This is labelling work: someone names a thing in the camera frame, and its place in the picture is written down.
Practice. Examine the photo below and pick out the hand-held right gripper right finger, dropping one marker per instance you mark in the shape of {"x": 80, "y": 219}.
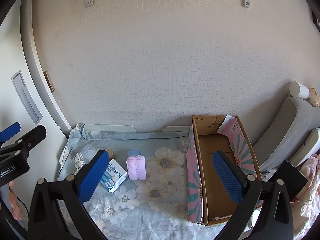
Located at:
{"x": 227, "y": 177}

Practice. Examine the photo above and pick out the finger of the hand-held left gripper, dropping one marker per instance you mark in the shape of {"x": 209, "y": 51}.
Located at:
{"x": 33, "y": 135}
{"x": 10, "y": 131}

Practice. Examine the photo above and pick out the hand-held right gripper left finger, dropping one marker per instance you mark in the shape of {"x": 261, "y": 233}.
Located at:
{"x": 93, "y": 173}

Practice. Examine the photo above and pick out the small white patterned box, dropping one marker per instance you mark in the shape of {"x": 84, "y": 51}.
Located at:
{"x": 79, "y": 162}

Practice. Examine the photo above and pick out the clear plastic packet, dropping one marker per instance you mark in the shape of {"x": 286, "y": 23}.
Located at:
{"x": 88, "y": 151}

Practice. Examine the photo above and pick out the white and blue carton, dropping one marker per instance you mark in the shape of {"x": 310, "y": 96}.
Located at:
{"x": 117, "y": 176}

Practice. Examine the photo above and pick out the brown tape roll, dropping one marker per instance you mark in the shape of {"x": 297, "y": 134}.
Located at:
{"x": 110, "y": 152}

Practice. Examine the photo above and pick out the pink striped cardboard box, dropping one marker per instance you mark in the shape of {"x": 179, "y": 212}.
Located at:
{"x": 215, "y": 150}

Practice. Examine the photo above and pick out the pink fluffy cloth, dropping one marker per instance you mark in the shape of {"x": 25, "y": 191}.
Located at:
{"x": 136, "y": 167}

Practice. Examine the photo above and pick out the person's left hand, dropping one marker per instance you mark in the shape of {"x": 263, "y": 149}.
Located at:
{"x": 15, "y": 202}

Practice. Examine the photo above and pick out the small blue box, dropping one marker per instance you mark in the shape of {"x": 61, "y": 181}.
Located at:
{"x": 134, "y": 153}

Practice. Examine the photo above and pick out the black flat object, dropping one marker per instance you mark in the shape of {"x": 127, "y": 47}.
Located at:
{"x": 292, "y": 177}

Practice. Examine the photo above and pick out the floral bed sheet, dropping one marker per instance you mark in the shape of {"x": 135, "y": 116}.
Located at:
{"x": 150, "y": 217}

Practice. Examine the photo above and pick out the grey cushion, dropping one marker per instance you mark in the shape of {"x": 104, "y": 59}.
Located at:
{"x": 282, "y": 130}

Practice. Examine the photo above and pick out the white wardrobe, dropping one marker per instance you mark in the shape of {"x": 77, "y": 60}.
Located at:
{"x": 15, "y": 55}

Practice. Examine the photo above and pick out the pink blanket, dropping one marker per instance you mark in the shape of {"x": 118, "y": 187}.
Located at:
{"x": 308, "y": 197}

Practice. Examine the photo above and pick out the white cushion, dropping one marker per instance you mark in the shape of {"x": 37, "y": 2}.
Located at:
{"x": 308, "y": 143}

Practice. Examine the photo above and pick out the white cup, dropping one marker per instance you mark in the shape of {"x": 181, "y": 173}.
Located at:
{"x": 298, "y": 90}

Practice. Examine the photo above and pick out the brown crumpled paper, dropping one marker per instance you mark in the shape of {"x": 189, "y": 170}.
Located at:
{"x": 315, "y": 97}

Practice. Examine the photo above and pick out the brown wall block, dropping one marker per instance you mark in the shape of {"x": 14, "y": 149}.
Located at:
{"x": 49, "y": 80}

